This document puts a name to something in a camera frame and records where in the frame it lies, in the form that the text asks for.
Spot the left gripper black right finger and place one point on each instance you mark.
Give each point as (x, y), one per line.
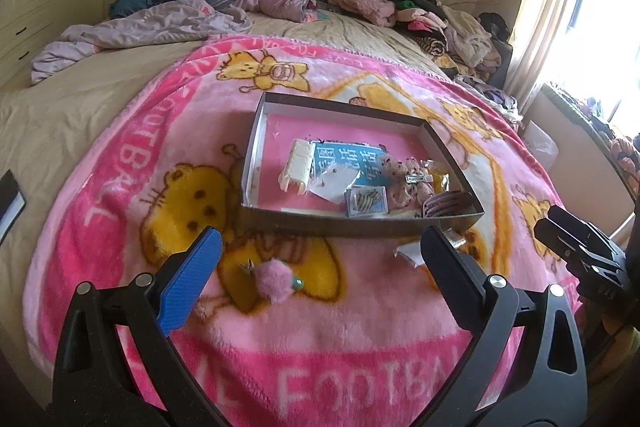
(483, 305)

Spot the shallow cardboard box tray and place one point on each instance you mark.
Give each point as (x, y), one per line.
(314, 167)

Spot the window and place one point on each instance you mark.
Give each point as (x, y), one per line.
(595, 60)

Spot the black notebook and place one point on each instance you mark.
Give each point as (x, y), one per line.
(12, 203)

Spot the lilac crumpled sheet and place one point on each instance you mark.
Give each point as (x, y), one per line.
(169, 22)

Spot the white earring card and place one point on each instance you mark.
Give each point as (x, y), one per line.
(333, 182)

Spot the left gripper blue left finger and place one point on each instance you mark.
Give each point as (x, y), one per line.
(182, 278)

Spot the pink cartoon football blanket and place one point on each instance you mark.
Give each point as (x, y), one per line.
(290, 330)

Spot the pile of clothes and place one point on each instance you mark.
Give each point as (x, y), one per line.
(457, 40)

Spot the bobby pins packet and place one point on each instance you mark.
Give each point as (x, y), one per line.
(366, 201)

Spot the dark pink snap clips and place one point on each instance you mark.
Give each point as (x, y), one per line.
(447, 203)

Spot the beige bed sheet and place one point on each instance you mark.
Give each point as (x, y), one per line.
(47, 128)

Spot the pink folded garment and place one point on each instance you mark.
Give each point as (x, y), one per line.
(377, 12)

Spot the white plastic hair comb clip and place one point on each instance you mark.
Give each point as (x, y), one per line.
(297, 169)

